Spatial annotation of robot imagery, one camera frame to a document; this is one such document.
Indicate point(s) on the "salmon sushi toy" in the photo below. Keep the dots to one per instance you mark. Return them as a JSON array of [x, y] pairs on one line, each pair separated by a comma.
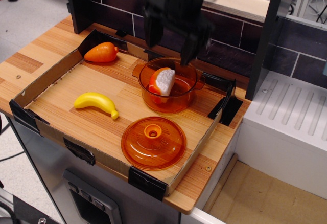
[[161, 83]]

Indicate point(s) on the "yellow toy banana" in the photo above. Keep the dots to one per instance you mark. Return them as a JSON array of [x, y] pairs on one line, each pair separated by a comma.
[[93, 99]]

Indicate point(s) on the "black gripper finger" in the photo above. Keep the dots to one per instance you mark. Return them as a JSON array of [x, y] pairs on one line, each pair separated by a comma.
[[154, 30], [192, 46]]

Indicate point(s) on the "grey toy oven front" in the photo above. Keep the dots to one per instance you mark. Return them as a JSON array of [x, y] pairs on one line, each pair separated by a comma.
[[92, 205]]

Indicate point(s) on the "black vertical post left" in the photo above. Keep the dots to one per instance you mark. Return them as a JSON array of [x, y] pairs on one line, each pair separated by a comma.
[[82, 13]]

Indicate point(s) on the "cardboard fence with black tape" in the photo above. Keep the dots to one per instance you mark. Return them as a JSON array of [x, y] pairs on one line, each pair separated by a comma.
[[46, 106]]

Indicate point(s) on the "orange toy carrot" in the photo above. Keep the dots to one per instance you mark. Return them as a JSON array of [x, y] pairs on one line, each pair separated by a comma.
[[102, 53]]

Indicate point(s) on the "black vertical post right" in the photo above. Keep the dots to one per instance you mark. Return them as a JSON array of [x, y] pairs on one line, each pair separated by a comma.
[[268, 28]]

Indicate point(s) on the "orange transparent pot lid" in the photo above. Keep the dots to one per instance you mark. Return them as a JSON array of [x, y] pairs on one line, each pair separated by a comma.
[[153, 143]]

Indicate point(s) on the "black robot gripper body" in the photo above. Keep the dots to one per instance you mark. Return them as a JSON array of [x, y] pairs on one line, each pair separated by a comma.
[[181, 16]]

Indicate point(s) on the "black vertical post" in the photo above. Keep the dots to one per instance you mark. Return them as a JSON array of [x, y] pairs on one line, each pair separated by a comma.
[[82, 13], [268, 28]]

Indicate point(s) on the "white dish drainer sink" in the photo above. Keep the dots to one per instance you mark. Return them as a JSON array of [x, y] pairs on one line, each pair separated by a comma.
[[283, 133]]

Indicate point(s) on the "orange transparent pot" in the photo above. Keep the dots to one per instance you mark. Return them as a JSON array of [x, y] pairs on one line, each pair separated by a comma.
[[187, 81]]

